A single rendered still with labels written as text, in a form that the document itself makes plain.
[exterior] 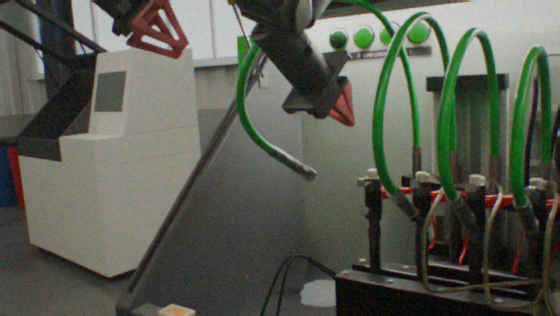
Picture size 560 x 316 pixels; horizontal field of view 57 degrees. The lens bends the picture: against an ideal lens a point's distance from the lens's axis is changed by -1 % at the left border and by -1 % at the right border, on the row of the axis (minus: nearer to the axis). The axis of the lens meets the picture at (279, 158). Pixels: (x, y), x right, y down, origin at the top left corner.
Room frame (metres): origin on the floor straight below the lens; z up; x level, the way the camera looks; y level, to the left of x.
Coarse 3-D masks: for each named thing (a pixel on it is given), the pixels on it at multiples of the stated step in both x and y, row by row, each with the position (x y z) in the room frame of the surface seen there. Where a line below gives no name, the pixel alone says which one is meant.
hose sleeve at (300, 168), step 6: (276, 150) 0.80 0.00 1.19; (282, 150) 0.81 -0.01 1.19; (276, 156) 0.80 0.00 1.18; (282, 156) 0.80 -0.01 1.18; (288, 156) 0.81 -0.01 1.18; (282, 162) 0.81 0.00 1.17; (288, 162) 0.81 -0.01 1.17; (294, 162) 0.82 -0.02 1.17; (300, 162) 0.83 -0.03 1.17; (294, 168) 0.82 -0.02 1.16; (300, 168) 0.82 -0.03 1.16; (306, 168) 0.83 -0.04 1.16; (300, 174) 0.83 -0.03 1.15; (306, 174) 0.83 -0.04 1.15
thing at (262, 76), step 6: (228, 0) 1.05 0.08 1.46; (234, 6) 1.05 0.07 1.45; (234, 12) 1.06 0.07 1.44; (240, 18) 1.06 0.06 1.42; (240, 24) 1.07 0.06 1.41; (246, 36) 1.07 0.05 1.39; (246, 42) 1.08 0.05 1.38; (258, 66) 1.10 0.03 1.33; (258, 72) 1.10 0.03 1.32; (264, 72) 1.11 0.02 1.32; (258, 78) 1.10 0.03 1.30; (264, 78) 1.11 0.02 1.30; (264, 84) 1.11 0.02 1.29
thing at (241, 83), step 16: (336, 0) 0.88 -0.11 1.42; (352, 0) 0.89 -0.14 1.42; (384, 16) 0.93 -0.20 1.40; (256, 48) 0.79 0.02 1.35; (400, 48) 0.95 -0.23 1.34; (240, 80) 0.77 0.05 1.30; (240, 96) 0.77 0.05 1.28; (416, 96) 0.97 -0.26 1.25; (240, 112) 0.77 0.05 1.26; (416, 112) 0.97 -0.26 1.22; (416, 128) 0.97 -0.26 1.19; (416, 144) 0.97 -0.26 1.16
